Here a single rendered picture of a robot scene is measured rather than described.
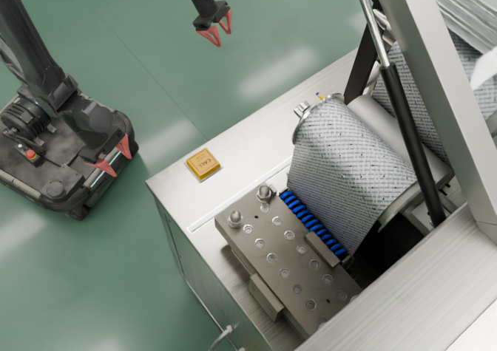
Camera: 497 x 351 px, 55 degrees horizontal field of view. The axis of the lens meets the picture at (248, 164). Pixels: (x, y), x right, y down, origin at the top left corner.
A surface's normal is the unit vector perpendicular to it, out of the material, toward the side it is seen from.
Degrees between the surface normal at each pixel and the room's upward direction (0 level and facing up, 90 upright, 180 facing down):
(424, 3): 38
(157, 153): 0
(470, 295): 0
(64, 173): 0
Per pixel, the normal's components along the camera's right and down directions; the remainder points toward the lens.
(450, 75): 0.40, 0.04
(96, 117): 0.77, 0.14
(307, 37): 0.03, -0.49
